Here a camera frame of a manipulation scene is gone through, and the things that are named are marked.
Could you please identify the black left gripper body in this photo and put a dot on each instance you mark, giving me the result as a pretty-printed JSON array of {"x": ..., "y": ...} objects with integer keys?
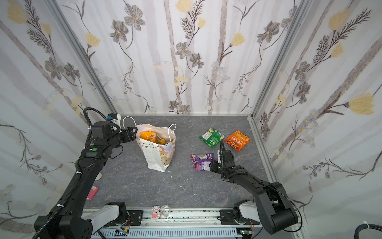
[{"x": 124, "y": 136}]

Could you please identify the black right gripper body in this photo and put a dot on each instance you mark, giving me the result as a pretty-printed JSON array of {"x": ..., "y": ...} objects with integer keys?
[{"x": 226, "y": 163}]

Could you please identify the yellow snack packet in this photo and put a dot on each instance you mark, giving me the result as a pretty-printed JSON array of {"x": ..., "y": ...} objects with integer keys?
[{"x": 152, "y": 137}]

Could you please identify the purple candy packet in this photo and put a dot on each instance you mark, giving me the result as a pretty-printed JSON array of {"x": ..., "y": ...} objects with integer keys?
[{"x": 202, "y": 161}]

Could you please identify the cartoon animal paper bag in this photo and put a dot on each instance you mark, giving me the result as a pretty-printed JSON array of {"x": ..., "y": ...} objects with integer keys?
[{"x": 158, "y": 157}]

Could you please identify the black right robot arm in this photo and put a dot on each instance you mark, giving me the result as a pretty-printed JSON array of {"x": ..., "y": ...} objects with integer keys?
[{"x": 271, "y": 207}]

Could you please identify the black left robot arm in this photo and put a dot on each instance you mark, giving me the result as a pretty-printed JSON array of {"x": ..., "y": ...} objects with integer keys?
[{"x": 64, "y": 221}]

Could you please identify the small green snack packet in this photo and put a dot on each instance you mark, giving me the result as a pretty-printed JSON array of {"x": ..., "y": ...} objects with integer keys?
[{"x": 212, "y": 137}]

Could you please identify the orange red snack packet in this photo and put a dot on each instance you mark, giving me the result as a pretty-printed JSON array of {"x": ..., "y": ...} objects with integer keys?
[{"x": 237, "y": 140}]

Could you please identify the pink flat object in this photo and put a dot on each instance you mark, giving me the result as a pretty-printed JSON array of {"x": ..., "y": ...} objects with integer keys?
[{"x": 92, "y": 193}]

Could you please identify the clear round ornament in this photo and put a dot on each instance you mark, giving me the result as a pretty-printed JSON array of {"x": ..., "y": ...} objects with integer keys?
[{"x": 165, "y": 211}]

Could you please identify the pink toy figure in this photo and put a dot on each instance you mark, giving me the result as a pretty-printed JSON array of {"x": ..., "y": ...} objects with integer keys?
[{"x": 155, "y": 213}]

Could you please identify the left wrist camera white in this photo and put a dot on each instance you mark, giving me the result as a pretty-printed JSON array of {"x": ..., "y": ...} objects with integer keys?
[{"x": 115, "y": 118}]

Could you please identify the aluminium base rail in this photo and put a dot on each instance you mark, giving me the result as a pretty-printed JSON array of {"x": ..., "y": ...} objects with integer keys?
[{"x": 192, "y": 223}]

